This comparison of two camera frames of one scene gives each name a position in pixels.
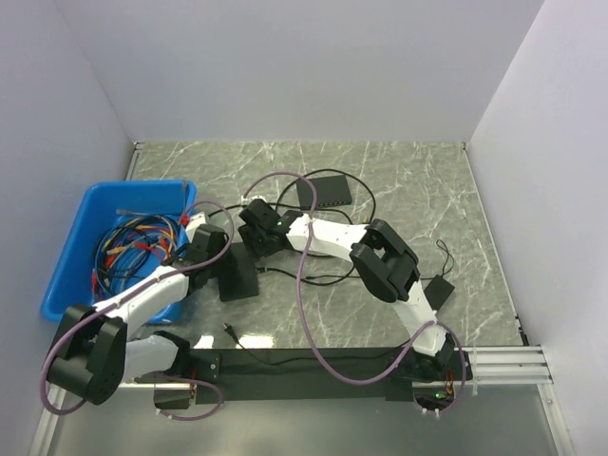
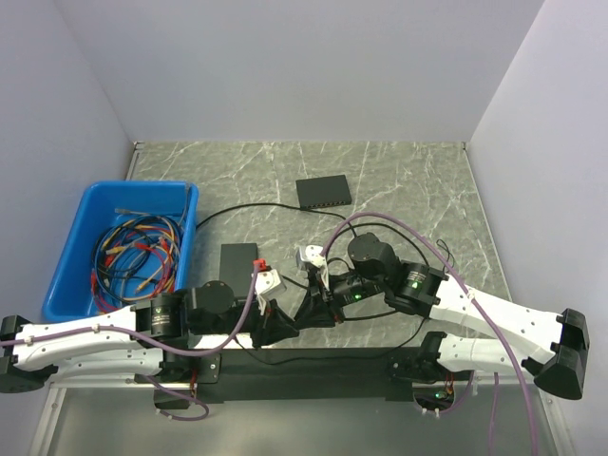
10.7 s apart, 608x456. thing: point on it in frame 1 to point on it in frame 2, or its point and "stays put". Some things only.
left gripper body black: x=215 y=259 to x=253 y=320
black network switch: x=332 y=191 stays put
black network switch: x=238 y=278 stays put
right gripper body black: x=258 y=239 to x=351 y=286
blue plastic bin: x=71 y=283 stays put
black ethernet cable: x=309 y=209 to x=348 y=224
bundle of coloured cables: x=130 y=247 stays put
